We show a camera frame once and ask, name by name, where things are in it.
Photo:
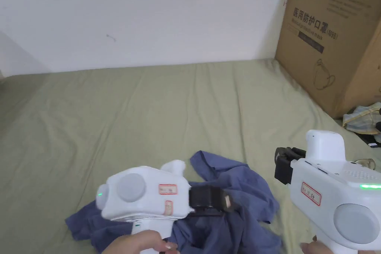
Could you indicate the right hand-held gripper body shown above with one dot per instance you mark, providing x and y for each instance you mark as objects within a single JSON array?
[{"x": 336, "y": 194}]

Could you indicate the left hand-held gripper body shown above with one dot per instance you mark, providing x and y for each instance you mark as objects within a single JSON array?
[{"x": 140, "y": 197}]

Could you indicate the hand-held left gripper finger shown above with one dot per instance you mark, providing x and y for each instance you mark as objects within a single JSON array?
[{"x": 228, "y": 200}]

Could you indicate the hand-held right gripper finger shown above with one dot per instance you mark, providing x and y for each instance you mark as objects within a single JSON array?
[{"x": 287, "y": 152}]

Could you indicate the dark blue shirt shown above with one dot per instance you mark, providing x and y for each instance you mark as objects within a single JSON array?
[{"x": 238, "y": 182}]

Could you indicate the person's left hand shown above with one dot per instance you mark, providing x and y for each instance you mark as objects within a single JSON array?
[{"x": 140, "y": 243}]

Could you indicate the person's right hand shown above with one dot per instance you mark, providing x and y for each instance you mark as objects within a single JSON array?
[{"x": 312, "y": 246}]

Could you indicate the clear glasses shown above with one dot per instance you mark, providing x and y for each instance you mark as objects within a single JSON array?
[{"x": 369, "y": 164}]

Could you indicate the black object with white tag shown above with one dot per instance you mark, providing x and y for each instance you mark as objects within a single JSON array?
[{"x": 373, "y": 139}]

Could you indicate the striped pale bunched cloth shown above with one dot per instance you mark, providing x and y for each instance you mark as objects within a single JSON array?
[{"x": 361, "y": 118}]

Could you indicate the bed with pale green sheet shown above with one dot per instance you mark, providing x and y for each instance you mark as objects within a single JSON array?
[{"x": 89, "y": 111}]

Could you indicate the large brown cardboard carton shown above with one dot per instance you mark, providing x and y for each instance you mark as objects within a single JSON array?
[{"x": 333, "y": 45}]

